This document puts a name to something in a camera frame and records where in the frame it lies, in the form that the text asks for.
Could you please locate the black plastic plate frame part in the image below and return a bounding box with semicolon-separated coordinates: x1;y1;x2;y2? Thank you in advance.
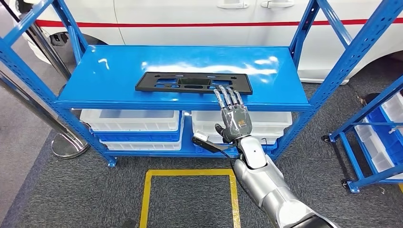
135;71;253;95

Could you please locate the blue metal shelf rack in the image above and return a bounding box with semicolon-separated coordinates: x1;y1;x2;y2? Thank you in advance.
0;0;403;168

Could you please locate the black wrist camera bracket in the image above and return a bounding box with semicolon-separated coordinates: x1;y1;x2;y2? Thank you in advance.
192;135;243;155

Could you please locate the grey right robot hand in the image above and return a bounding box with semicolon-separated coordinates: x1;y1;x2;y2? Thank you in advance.
213;85;253;144

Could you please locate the blue wheeled shelf rack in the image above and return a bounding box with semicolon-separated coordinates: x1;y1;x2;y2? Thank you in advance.
321;75;403;193

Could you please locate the chrome stanchion post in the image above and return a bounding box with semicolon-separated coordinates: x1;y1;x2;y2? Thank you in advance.
0;70;90;159
0;0;73;83

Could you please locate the dark round floor base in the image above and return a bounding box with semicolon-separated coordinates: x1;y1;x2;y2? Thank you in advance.
365;93;382;105

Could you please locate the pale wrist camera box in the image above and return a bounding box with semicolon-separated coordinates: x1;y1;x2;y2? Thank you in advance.
193;131;210;142

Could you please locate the white car with red stripe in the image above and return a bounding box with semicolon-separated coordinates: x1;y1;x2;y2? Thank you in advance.
6;0;403;86

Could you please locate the black camera cable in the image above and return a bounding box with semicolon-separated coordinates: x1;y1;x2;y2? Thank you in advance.
220;150;253;203

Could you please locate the white plastic bin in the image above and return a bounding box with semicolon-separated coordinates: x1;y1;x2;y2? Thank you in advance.
381;93;403;126
191;111;293;136
100;138;183;151
193;132;279;145
354;118;403;172
79;109;181;132

